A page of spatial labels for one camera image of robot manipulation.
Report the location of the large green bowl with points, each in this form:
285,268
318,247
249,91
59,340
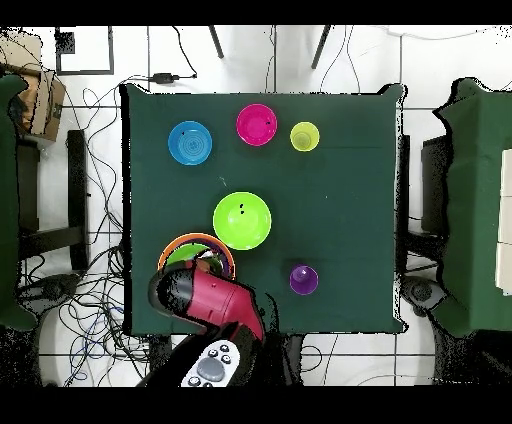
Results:
242,222
184,254

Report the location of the purple bowl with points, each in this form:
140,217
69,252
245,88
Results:
226,256

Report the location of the purple cup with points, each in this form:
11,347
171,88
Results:
304,280

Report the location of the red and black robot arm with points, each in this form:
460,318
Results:
212,300

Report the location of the large orange bowl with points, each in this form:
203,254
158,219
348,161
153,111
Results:
196,235

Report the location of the dark green tablecloth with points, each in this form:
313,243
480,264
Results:
340,220

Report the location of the red bowl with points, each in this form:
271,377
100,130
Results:
256,124

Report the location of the yellow ribbed cup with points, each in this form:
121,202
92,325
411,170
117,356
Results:
304,136

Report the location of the blue bowl with ribbed bottom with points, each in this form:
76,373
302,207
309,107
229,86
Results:
190,143

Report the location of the black power adapter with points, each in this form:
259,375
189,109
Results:
164,78

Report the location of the black stand leg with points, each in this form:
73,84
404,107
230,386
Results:
216,42
321,46

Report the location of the black bench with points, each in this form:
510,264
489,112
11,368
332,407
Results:
78,192

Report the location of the grey chair base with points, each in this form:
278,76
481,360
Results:
424,292

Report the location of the black base with knob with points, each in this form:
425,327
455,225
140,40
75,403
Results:
52,286

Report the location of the green cloth covered table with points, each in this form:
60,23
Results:
476,200
8,200

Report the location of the cardboard box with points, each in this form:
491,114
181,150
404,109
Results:
44,104

